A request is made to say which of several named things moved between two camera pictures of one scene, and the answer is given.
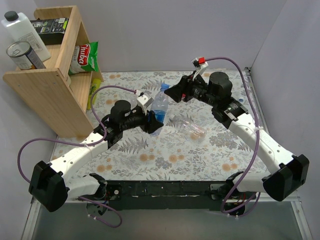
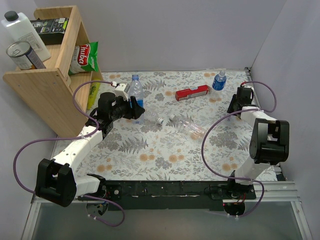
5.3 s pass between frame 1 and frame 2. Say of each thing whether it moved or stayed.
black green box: stayed
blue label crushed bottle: moved
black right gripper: moved
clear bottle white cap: stayed
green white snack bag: stayed
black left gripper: moved
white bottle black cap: stayed
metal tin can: stayed
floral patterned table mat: stayed
